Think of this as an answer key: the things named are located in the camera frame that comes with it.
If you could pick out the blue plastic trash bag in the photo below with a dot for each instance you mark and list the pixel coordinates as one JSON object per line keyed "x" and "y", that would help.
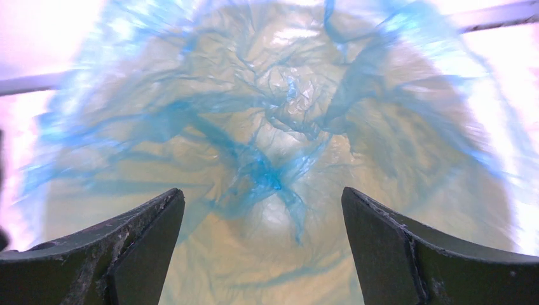
{"x": 269, "y": 126}

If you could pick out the wooden clothes rack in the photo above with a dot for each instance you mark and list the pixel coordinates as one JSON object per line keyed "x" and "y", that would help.
{"x": 39, "y": 38}

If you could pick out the yellow plastic trash bin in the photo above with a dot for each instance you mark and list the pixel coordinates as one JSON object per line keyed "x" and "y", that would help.
{"x": 421, "y": 168}

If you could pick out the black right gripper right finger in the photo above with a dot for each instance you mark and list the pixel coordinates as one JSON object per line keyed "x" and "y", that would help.
{"x": 402, "y": 261}

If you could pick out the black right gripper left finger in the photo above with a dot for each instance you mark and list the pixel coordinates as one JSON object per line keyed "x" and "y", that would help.
{"x": 122, "y": 260}

